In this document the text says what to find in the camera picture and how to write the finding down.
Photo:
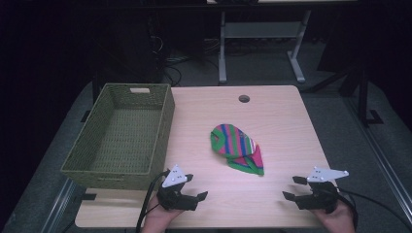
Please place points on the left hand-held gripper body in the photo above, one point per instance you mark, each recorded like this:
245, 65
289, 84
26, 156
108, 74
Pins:
176, 194

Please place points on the grey metal table frame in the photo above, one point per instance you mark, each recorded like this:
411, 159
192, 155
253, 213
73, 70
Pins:
262, 30

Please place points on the grey metal floor rail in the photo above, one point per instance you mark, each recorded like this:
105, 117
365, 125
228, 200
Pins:
58, 207
382, 161

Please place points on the dark computer tower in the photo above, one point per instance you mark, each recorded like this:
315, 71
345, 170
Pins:
129, 48

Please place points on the green woven basket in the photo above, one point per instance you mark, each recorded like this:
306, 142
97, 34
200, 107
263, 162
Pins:
126, 139

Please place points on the black metal stand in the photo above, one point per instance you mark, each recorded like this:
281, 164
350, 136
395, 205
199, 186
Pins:
362, 97

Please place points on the person's left hand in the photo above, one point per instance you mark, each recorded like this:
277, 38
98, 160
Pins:
158, 216

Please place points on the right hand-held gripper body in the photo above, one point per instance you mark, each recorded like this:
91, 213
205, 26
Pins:
319, 194

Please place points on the person's right hand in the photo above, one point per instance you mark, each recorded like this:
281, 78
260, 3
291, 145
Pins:
336, 220

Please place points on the striped colourful sock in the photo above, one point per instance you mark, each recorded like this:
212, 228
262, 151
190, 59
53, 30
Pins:
238, 145

